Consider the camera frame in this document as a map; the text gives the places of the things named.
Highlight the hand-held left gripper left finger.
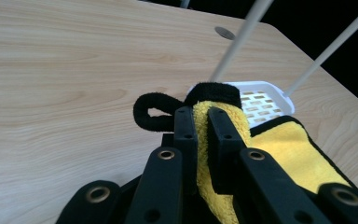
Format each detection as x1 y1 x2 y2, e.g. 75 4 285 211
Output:
172 105 200 196

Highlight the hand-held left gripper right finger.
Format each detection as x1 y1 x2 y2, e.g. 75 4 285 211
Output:
206 106 250 196

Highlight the yellow and grey microfiber towel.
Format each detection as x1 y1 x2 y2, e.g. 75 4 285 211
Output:
132 81 353 224

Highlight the white plastic rack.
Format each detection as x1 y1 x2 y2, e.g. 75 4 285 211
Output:
187 0 358 129

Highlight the grey round table grommet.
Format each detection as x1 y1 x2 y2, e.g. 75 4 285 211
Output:
213 26 237 41

